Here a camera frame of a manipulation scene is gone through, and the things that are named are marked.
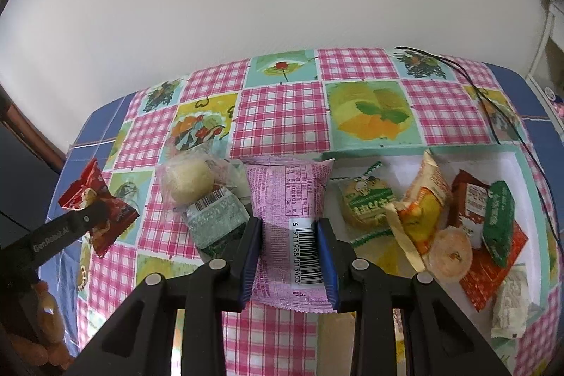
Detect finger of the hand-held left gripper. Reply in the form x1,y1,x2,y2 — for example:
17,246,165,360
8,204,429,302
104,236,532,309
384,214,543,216
66,200,112,239

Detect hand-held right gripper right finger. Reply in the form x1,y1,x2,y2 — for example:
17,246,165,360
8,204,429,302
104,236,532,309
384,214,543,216
316,217,507,376

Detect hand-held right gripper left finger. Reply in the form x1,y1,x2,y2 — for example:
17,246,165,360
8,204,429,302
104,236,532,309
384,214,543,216
75,217,264,376

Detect pink snack packet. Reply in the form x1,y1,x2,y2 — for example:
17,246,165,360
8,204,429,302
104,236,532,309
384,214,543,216
244,156,338,315

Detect yellow orange snack packet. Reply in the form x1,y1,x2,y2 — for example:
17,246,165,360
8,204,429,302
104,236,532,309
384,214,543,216
385,149,454,273

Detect white foam tray teal rim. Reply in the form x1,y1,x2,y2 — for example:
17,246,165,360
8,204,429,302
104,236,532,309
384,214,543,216
321,143,557,337

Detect white snack packet red label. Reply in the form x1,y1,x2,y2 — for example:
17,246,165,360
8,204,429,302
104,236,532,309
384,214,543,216
490,268,529,340

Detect person's left hand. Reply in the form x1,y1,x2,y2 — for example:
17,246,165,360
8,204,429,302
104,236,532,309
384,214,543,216
6,281,78,374

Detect green white barcode packet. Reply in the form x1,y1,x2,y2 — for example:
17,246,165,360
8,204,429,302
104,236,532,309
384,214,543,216
185,187,252,262

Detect clear green cake packet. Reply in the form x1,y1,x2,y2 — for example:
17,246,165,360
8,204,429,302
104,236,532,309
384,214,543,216
337,160,395,245

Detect clear round bun packet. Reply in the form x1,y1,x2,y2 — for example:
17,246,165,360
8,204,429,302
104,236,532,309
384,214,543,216
155,153,221,211

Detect blue cloth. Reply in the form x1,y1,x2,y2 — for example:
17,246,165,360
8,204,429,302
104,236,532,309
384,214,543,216
37,59,564,302

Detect clear round orange cake packet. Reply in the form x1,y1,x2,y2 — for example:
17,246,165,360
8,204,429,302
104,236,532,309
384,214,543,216
428,226,473,282

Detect pink plaid printed tablecloth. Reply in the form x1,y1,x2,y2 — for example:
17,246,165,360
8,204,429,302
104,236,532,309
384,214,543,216
75,47,562,376

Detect orange red snack packet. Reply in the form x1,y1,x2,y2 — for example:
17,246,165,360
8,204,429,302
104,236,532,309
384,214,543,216
458,222,529,312

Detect dark green snack packet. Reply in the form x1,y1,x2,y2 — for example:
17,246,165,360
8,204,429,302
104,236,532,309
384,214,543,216
482,181,516,269

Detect white shelf unit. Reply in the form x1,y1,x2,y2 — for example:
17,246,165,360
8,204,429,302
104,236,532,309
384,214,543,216
524,0,564,104

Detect black cable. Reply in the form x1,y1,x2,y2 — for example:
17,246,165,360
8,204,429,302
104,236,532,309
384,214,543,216
393,45,562,245

